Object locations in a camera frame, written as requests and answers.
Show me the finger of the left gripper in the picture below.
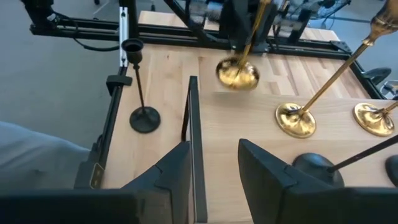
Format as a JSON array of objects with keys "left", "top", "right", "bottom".
[
  {"left": 219, "top": 0, "right": 252, "bottom": 53},
  {"left": 259, "top": 2, "right": 278, "bottom": 45}
]

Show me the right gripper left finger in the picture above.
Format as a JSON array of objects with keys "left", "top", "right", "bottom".
[{"left": 0, "top": 140, "right": 192, "bottom": 224}]

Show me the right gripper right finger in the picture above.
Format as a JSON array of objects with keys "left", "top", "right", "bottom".
[{"left": 238, "top": 138, "right": 398, "bottom": 224}]

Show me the person's leg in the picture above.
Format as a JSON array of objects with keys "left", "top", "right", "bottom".
[{"left": 0, "top": 120, "right": 91, "bottom": 191}]

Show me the silver aluminium bar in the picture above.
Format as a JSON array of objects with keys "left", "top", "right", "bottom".
[{"left": 119, "top": 6, "right": 129, "bottom": 68}]

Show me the black aluminium rig frame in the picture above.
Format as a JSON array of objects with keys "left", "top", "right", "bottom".
[{"left": 21, "top": 0, "right": 392, "bottom": 191}]

